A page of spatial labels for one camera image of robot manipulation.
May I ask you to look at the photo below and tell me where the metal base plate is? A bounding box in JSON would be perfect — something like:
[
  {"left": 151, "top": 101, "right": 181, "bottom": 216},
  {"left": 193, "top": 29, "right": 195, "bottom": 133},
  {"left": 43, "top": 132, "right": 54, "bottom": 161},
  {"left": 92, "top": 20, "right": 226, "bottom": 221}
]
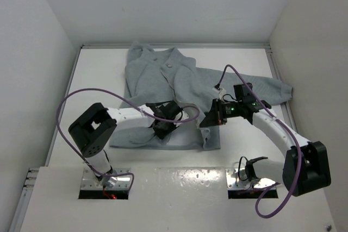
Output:
[
  {"left": 225, "top": 168, "right": 276, "bottom": 191},
  {"left": 80, "top": 167, "right": 132, "bottom": 191}
]

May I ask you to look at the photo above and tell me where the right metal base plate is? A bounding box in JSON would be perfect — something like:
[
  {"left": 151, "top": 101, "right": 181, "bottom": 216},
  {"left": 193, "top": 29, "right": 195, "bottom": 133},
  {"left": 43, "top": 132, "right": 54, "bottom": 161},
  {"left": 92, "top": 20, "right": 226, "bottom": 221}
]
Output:
[{"left": 225, "top": 168, "right": 276, "bottom": 191}]

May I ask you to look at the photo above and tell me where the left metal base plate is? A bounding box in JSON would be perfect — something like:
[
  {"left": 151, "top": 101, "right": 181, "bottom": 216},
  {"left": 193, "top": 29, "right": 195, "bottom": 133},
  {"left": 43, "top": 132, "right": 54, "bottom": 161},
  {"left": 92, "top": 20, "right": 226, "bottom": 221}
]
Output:
[{"left": 80, "top": 167, "right": 132, "bottom": 191}]

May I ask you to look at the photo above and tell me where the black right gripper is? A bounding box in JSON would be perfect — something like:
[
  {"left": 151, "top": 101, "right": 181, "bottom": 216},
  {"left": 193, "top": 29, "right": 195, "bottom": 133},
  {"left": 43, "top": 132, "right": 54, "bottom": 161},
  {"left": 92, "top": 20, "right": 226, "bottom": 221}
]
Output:
[{"left": 200, "top": 99, "right": 242, "bottom": 128}]

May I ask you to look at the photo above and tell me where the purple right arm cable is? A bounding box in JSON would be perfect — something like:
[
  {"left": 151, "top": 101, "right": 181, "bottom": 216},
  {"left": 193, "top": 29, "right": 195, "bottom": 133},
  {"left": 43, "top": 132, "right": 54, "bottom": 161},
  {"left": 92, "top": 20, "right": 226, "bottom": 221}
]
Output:
[{"left": 214, "top": 65, "right": 303, "bottom": 218}]

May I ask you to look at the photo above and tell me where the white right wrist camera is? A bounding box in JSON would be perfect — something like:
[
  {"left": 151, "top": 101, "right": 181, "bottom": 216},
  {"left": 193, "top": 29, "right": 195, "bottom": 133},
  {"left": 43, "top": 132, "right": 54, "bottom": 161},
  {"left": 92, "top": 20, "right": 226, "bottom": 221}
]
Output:
[{"left": 213, "top": 86, "right": 226, "bottom": 100}]

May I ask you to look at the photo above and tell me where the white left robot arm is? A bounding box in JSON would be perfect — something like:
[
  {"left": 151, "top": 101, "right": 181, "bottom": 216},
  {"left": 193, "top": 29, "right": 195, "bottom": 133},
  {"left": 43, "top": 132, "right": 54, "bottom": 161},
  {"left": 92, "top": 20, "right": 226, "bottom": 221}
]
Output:
[{"left": 68, "top": 101, "right": 189, "bottom": 180}]

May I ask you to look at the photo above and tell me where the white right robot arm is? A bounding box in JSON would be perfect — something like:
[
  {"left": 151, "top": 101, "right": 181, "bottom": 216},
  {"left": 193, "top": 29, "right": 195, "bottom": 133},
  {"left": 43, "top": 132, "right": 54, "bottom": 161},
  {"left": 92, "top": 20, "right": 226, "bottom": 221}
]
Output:
[{"left": 200, "top": 83, "right": 331, "bottom": 196}]

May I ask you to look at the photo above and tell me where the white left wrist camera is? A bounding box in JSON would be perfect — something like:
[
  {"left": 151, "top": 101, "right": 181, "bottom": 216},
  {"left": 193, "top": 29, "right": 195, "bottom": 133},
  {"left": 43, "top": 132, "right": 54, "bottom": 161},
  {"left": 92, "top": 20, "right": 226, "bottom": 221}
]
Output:
[{"left": 174, "top": 110, "right": 189, "bottom": 127}]

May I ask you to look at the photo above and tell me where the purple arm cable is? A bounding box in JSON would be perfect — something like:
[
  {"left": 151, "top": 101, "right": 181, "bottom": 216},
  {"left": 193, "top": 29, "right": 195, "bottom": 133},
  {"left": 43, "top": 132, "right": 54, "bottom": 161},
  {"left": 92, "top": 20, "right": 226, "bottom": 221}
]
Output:
[
  {"left": 55, "top": 88, "right": 201, "bottom": 189},
  {"left": 214, "top": 65, "right": 303, "bottom": 218}
]

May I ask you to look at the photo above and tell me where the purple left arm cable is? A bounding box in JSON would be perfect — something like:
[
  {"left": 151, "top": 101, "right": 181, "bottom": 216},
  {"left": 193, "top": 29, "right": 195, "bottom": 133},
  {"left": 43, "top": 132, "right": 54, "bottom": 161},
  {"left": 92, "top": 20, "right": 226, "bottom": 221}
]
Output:
[{"left": 55, "top": 88, "right": 201, "bottom": 189}]

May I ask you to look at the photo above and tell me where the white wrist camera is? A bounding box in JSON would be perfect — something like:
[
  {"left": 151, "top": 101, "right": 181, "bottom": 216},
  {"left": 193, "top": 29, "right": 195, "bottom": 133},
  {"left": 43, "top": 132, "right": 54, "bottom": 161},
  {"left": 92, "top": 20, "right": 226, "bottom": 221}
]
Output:
[
  {"left": 213, "top": 86, "right": 226, "bottom": 100},
  {"left": 174, "top": 110, "right": 189, "bottom": 127}
]

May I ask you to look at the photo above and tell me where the grey zip jacket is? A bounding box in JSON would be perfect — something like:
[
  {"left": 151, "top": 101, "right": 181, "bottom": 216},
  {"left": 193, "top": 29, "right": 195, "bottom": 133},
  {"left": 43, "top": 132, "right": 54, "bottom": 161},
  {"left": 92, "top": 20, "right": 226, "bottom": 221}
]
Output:
[{"left": 108, "top": 41, "right": 294, "bottom": 151}]

